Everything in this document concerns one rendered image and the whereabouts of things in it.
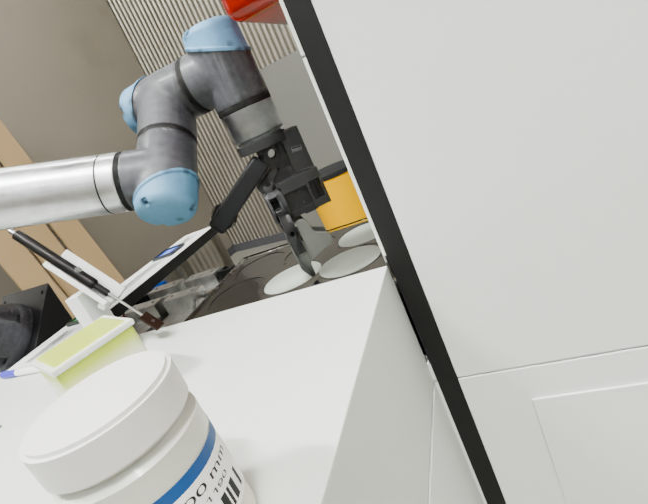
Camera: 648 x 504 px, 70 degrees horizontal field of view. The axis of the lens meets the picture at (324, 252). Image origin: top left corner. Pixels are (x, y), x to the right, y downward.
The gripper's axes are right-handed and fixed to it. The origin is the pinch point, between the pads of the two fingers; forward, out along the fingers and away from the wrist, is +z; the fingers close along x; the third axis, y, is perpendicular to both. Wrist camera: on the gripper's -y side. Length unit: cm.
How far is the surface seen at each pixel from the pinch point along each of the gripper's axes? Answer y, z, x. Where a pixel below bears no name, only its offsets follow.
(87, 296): -24.3, -12.5, -10.6
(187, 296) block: -21.3, 1.3, 21.0
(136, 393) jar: -11.0, -14.2, -46.4
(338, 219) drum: 47, 57, 233
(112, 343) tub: -19.0, -10.5, -25.4
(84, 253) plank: -123, 11, 284
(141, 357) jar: -11.4, -14.2, -42.6
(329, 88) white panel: 7.3, -22.2, -24.5
